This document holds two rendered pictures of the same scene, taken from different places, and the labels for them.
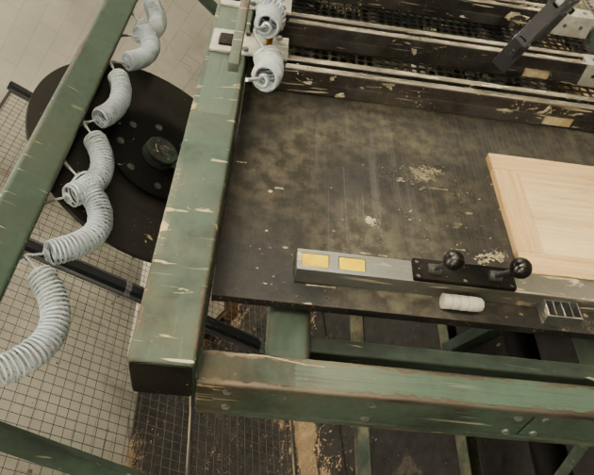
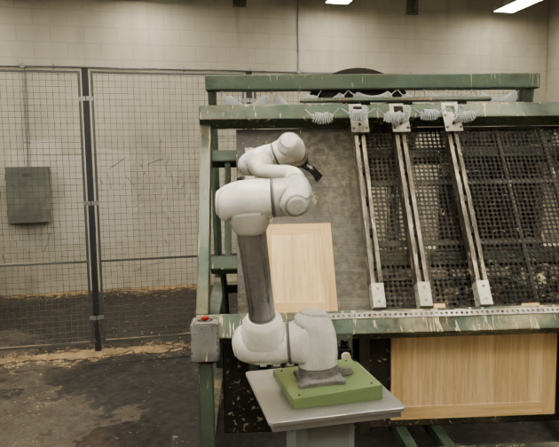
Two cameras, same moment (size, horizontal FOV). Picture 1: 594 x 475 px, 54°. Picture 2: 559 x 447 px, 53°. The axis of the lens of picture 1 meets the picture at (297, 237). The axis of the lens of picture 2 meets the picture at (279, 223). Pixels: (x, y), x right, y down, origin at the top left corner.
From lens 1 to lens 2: 2.68 m
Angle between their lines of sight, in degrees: 48
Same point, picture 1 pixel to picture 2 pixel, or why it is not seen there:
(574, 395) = (205, 223)
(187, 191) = (263, 108)
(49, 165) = (313, 84)
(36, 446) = not seen: hidden behind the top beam
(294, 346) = (224, 156)
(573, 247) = (277, 247)
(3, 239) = (271, 82)
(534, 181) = (315, 239)
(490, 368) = not seen: hidden behind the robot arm
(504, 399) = (201, 202)
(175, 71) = not seen: outside the picture
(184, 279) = (226, 113)
